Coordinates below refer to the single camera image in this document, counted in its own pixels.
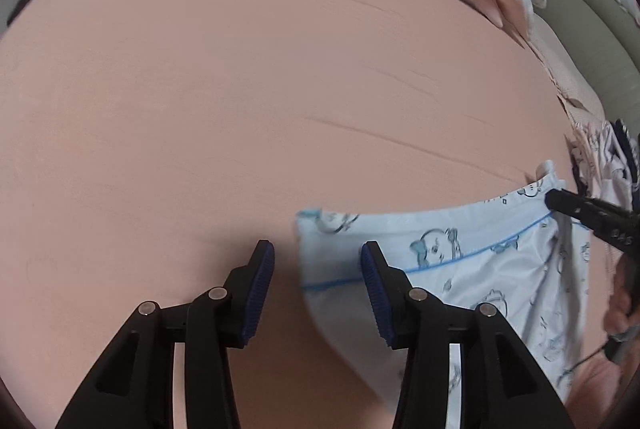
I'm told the folded navy garment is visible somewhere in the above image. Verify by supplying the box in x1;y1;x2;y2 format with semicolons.
610;118;640;182

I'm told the pile of folded clothes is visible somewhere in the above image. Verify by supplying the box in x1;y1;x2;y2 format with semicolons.
565;116;636;215

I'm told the grey-green sofa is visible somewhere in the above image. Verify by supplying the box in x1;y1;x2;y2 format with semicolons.
542;0;640;120

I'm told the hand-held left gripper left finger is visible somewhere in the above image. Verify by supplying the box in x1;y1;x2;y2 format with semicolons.
55;239;277;429

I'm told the person's right hand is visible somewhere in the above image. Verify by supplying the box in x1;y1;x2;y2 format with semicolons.
602;254;640;340

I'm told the pink bed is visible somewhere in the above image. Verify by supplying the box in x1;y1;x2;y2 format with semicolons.
0;0;608;429

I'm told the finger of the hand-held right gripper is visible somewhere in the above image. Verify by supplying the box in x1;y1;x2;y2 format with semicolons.
545;189;618;240

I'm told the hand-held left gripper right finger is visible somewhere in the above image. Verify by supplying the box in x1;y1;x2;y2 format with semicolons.
360;240;573;429

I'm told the light blue printed pajama top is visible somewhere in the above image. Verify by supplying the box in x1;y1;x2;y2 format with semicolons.
295;160;610;429

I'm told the black cable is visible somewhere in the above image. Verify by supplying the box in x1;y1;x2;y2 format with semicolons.
560;334;633;377

